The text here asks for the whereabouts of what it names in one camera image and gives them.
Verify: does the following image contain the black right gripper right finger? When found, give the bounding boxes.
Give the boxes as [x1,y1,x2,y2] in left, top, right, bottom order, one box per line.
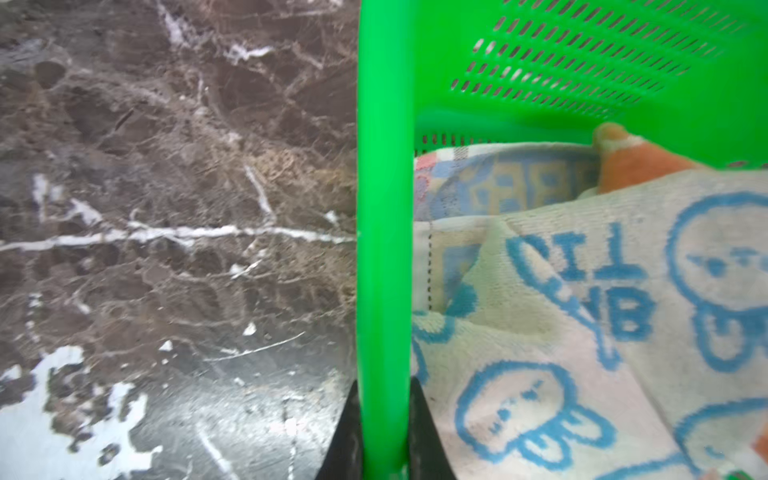
[409,377,457,480]

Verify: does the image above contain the orange bunny towel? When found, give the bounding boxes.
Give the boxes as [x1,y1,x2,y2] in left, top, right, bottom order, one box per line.
[593,123,703,194]

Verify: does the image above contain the pale blue patterned towel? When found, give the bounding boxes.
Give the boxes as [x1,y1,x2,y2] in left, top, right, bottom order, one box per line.
[414,142,599,222]

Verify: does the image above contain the blue bunny pattern towel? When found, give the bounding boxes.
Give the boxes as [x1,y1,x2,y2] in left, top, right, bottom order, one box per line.
[413,170,767,479]

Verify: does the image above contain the green plastic basket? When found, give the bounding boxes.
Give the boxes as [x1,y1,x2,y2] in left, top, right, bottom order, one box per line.
[356,1,767,479]

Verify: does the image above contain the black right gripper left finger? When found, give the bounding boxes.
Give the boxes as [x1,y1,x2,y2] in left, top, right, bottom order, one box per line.
[315,381,363,480]

